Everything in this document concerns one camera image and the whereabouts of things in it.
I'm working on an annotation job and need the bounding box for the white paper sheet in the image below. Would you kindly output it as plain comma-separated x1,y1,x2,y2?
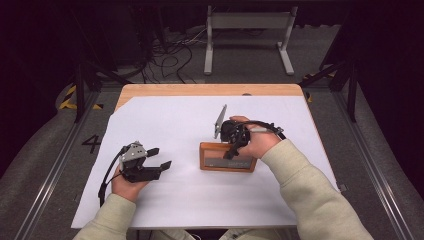
70,95,341,230

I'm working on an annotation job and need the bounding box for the person's left leg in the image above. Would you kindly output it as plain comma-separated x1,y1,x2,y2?
156,229,196,240

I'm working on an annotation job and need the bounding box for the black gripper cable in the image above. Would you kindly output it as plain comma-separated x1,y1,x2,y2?
240,119,288,141
97,148,126,208

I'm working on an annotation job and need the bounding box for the wooden board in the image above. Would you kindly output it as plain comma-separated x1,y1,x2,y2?
199,141,258,174

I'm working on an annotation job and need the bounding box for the person's right leg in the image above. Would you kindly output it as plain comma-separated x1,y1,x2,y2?
219,228,288,240

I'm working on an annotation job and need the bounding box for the person's right hand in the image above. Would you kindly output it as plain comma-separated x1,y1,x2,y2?
229,115,283,160

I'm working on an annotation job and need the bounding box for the aluminium floor rail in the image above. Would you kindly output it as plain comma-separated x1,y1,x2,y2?
333,90,417,240
13,89,101,240

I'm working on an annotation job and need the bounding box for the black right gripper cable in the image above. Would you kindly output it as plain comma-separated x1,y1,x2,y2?
240,119,288,141

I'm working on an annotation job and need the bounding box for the black metal stand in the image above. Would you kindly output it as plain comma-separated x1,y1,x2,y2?
73,60,132,124
298,60,360,124

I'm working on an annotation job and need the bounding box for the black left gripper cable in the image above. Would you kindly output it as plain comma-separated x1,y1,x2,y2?
97,148,126,208

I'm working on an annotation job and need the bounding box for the black and yellow hazard tape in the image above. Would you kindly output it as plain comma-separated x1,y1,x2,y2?
58,84,104,111

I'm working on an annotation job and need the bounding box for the grey metal stand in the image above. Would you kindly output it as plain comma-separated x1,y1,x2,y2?
203,5,299,76

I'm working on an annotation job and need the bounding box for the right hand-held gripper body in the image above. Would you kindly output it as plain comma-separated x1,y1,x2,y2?
213,104,252,150

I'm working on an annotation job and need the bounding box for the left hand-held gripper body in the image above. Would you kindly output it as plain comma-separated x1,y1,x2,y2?
118,140,162,184

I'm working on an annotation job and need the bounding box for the bundle of black floor cables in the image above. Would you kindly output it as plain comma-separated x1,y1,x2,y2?
139,28,208,84

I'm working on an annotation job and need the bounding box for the person's left hand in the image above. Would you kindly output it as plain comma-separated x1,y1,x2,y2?
111,165,150,204

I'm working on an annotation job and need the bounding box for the person's leg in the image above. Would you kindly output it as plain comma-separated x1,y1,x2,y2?
219,228,288,240
156,229,196,240

